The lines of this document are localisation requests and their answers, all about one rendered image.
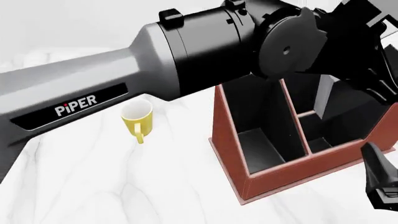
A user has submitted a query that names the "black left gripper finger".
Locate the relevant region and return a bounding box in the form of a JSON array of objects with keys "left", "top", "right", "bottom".
[{"left": 364, "top": 40, "right": 398, "bottom": 104}]

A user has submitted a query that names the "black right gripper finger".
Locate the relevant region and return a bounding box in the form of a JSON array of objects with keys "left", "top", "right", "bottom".
[{"left": 360, "top": 141, "right": 398, "bottom": 188}]

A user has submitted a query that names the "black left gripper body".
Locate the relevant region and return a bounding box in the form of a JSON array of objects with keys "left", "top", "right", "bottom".
[{"left": 334, "top": 0, "right": 398, "bottom": 42}]

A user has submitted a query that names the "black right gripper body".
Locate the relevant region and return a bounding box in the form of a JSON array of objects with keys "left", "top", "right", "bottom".
[{"left": 363, "top": 179, "right": 398, "bottom": 212}]

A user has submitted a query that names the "dark grey book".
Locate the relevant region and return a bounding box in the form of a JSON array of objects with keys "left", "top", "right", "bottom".
[{"left": 316, "top": 74, "right": 389, "bottom": 120}]

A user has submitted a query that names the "red-brown desk caddy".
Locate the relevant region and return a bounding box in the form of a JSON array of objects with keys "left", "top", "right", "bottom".
[{"left": 208, "top": 44, "right": 398, "bottom": 207}]

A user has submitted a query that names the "yellow mug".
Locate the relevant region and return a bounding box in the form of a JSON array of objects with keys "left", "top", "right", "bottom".
[{"left": 120, "top": 99, "right": 154, "bottom": 145}]

